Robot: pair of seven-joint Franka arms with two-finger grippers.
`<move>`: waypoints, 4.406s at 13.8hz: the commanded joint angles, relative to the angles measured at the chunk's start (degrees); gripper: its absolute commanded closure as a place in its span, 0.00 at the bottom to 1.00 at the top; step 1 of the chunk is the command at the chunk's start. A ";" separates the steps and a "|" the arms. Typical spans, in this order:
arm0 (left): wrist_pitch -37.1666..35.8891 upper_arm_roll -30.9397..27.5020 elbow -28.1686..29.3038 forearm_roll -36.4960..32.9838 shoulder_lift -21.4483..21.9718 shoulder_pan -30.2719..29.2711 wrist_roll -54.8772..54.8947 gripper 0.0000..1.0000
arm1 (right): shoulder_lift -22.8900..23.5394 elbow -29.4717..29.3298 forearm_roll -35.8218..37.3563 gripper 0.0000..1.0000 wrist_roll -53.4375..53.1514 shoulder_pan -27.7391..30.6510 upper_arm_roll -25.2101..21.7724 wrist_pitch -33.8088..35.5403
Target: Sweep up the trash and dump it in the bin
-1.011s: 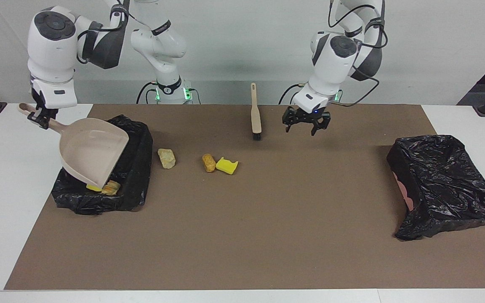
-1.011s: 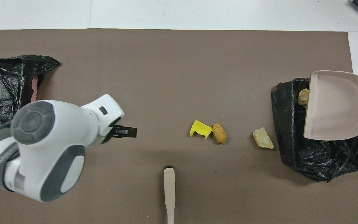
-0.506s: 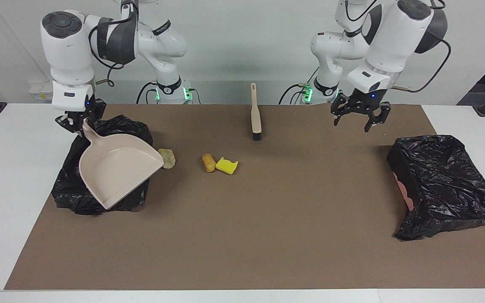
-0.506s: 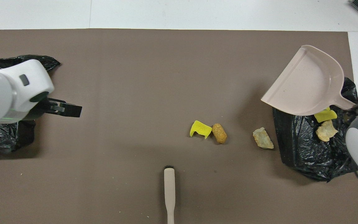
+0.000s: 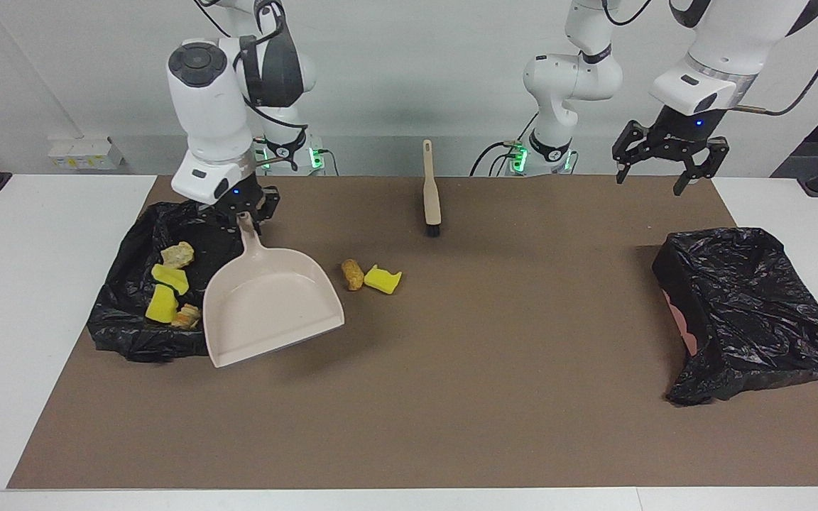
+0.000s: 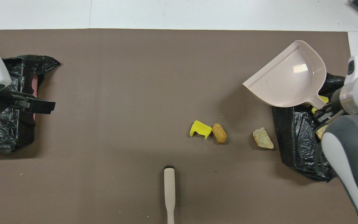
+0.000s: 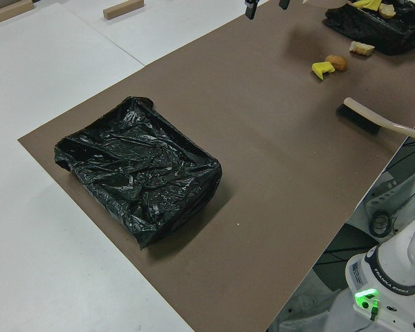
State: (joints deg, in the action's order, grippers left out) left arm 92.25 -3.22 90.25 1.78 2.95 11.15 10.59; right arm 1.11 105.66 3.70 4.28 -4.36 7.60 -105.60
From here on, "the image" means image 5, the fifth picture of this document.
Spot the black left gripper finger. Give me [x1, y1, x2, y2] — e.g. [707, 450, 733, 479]
[673, 136, 731, 197]
[611, 120, 655, 185]

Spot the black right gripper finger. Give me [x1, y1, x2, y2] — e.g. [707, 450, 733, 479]
[199, 198, 239, 227]
[252, 186, 283, 236]

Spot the pale beige sponge chunk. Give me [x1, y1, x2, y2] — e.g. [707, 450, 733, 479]
[160, 241, 195, 269]

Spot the large yellow sponge piece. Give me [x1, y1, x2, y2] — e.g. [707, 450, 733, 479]
[151, 264, 190, 295]

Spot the beige plastic dustpan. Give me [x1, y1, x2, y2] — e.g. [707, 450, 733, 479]
[202, 211, 346, 368]

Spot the orange brown sponge chunk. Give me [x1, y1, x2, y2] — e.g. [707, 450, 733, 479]
[340, 258, 366, 292]

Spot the small yellow sponge piece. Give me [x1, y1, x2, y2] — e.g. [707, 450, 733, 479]
[145, 284, 180, 324]

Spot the notched yellow sponge piece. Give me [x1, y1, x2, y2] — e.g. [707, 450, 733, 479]
[364, 264, 403, 295]

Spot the beige hand brush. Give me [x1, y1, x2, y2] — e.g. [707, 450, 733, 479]
[421, 139, 443, 237]

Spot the black bag lined pink bin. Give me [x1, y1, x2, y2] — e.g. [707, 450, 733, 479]
[652, 227, 818, 407]

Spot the brown table mat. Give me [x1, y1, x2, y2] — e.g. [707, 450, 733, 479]
[8, 175, 818, 489]

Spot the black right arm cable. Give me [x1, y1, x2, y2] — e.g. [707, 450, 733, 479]
[192, 0, 310, 171]

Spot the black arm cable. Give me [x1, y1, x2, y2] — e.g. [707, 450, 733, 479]
[604, 0, 818, 118]
[192, 0, 310, 171]

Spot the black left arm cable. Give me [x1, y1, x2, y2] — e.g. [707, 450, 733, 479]
[604, 0, 818, 118]

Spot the white wall socket box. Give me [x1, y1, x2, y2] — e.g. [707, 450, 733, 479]
[48, 137, 126, 171]

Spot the black base cable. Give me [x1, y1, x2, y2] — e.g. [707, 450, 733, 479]
[469, 141, 516, 176]

